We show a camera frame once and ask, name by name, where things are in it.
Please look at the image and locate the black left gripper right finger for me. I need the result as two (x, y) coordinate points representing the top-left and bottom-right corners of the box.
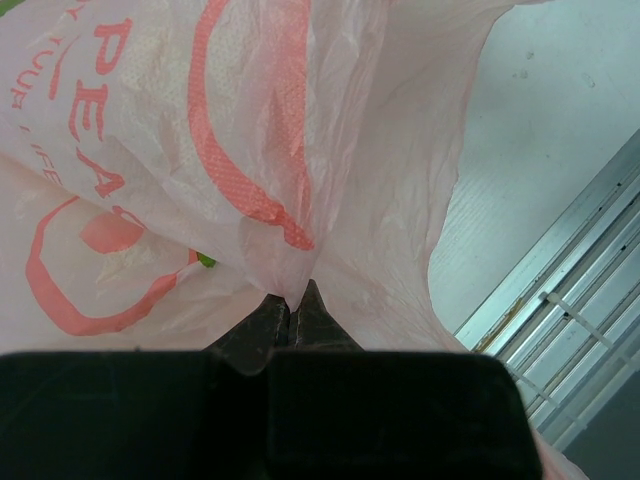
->
(266, 282), (543, 479)

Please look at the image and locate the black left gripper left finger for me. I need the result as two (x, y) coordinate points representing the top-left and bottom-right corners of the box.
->
(1, 296), (290, 479)

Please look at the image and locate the pink plastic bag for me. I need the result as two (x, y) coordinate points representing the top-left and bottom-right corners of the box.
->
(0, 0), (591, 480)

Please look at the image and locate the aluminium table edge rail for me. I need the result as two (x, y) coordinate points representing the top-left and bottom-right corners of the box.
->
(455, 135), (639, 450)

